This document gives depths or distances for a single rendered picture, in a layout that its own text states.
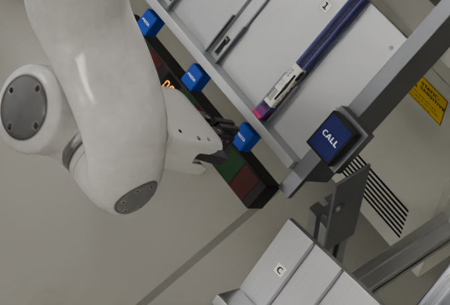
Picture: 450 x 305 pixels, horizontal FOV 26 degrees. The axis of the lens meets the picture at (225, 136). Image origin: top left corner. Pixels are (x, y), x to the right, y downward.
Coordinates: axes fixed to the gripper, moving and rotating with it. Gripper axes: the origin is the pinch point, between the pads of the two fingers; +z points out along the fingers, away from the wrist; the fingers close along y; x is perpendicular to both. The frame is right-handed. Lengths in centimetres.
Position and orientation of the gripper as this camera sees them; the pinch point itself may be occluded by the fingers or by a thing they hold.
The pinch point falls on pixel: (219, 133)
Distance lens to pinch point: 115.4
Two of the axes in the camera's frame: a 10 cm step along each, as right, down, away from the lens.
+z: 5.7, 0.7, 8.2
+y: 5.7, 6.9, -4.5
